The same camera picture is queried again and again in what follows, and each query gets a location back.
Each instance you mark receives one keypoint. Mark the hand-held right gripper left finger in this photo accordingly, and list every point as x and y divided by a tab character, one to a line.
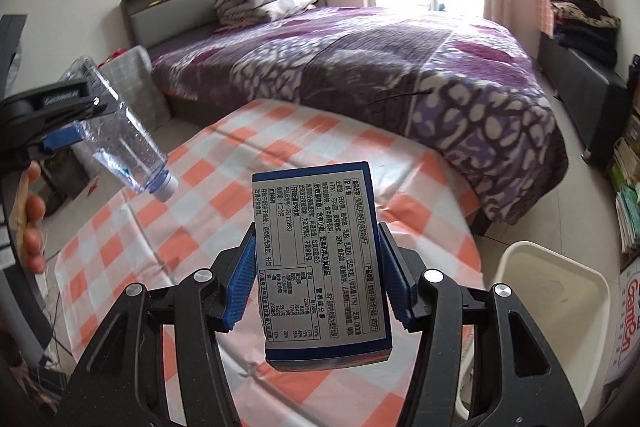
240	279

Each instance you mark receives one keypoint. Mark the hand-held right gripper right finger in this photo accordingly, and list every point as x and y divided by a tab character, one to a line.
397	279

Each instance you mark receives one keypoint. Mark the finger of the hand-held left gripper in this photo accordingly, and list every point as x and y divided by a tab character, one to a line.
102	104
62	139

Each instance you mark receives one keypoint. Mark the clear plastic bottle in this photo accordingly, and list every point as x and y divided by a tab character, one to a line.
125	142

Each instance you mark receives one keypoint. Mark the blue and white food box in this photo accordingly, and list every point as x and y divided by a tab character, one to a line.
320	257

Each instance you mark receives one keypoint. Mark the white plastic bin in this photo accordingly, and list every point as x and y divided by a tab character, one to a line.
550	287

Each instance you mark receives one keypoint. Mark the person's left hand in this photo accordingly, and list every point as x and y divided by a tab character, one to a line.
32	217

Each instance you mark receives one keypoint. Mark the grey checkered cushion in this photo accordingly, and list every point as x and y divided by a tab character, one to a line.
140	87

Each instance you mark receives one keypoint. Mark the red cloth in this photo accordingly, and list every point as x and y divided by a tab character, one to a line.
114	56

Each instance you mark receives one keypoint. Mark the dark wooden bed headboard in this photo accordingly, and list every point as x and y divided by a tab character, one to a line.
165	2

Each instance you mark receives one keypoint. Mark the orange checkered tablecloth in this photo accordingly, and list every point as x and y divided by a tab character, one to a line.
300	142

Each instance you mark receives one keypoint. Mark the bed with purple blanket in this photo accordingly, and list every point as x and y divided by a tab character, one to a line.
375	72

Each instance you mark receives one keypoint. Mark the printed cardboard carton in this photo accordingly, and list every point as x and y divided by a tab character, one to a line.
627	317

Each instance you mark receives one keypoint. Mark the pile of magazines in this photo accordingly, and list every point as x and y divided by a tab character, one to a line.
627	207

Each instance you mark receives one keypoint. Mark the black bench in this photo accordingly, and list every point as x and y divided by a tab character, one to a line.
580	97

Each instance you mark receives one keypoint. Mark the stack of folded clothes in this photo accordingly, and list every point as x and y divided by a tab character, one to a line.
587	32

